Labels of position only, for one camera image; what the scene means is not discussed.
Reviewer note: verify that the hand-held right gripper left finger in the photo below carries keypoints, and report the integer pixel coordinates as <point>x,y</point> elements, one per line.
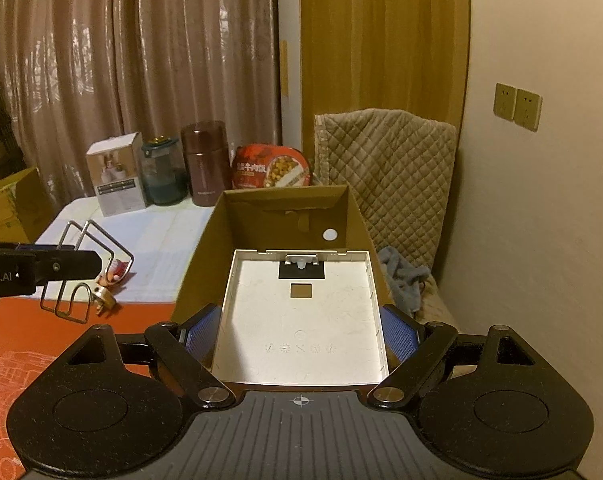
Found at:
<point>201,332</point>

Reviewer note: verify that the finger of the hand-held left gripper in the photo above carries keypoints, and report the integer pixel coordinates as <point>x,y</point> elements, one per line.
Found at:
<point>66,264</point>

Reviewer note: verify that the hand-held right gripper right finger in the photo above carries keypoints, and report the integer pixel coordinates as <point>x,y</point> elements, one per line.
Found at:
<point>399,335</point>

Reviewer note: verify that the white square plastic tray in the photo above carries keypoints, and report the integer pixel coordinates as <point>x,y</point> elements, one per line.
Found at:
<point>306,330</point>

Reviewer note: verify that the brown cardboard box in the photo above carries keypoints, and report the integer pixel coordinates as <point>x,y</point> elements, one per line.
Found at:
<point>291,215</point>

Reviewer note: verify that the beige plug adapter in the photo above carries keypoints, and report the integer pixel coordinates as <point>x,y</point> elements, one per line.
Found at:
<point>104,300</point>

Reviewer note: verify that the grey crumpled cloth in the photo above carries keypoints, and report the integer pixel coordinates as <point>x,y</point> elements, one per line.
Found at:
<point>404,280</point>

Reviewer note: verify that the cardboard carton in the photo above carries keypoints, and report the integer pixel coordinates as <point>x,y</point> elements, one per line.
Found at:
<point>6,205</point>

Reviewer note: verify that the checked tablecloth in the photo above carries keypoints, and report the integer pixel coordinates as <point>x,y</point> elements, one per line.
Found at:
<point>151,245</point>

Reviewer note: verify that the orange printed mat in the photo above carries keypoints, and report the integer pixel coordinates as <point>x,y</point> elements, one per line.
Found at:
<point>31,360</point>

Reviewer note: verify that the white product box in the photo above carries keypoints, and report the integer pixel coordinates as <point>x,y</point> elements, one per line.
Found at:
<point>116,175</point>

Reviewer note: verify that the green glass jar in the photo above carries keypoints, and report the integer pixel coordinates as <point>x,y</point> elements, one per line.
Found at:
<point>164,172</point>

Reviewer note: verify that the beige quilted cloth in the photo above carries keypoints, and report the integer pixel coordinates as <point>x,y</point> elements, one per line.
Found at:
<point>391,170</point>

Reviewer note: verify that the brown thermos flask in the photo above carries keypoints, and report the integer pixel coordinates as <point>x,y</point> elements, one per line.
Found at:
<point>205,160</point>

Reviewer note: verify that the red instant meal bowl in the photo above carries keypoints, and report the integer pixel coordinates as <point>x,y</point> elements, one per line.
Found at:
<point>271,167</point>

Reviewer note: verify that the brown curtain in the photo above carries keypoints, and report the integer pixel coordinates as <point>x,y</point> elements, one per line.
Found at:
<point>131,60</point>

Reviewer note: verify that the wooden door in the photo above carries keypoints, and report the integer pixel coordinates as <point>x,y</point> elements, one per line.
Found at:
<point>381,35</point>

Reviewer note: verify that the wall socket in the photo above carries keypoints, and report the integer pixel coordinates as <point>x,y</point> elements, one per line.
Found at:
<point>504,102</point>
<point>527,110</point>

